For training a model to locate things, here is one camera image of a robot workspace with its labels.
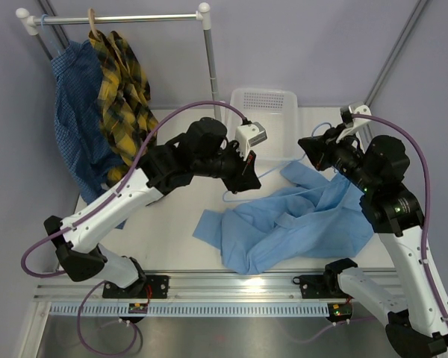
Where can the wooden hanger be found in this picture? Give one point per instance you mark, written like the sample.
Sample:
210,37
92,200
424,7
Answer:
91,20

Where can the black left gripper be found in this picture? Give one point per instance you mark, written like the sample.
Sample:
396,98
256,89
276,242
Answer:
244,177

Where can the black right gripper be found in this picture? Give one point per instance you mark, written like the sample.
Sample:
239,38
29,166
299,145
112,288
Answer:
321,148

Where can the white slotted cable duct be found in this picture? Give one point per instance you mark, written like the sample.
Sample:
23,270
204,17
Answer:
162,309

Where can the white plastic basket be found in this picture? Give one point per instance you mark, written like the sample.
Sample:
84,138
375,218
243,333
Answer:
277,112

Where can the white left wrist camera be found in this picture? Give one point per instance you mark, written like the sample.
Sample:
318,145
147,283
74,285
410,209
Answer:
248,136

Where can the blue checkered shirt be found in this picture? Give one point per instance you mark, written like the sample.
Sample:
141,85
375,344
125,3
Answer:
84,149

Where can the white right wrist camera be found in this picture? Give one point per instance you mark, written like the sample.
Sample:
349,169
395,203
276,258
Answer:
354,117

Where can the white clothes rack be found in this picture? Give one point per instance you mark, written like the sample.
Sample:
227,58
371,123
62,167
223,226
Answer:
202,15

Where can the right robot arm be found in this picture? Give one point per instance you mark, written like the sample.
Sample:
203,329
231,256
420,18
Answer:
414,325

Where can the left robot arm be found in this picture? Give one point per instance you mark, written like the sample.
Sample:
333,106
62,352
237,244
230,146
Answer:
203,150

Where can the yellow plaid shirt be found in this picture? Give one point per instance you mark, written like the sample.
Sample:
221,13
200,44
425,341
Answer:
123,100

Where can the blue wire hanger left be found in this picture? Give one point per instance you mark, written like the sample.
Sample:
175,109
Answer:
49,35

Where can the light blue shirt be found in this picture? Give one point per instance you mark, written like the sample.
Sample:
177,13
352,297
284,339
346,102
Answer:
313,217

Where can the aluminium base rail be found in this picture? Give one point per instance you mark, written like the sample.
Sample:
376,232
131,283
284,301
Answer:
192,286

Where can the aluminium frame post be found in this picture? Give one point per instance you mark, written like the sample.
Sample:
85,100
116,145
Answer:
397,50

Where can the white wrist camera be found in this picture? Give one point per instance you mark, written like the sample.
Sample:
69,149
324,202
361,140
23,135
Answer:
248,136
354,117

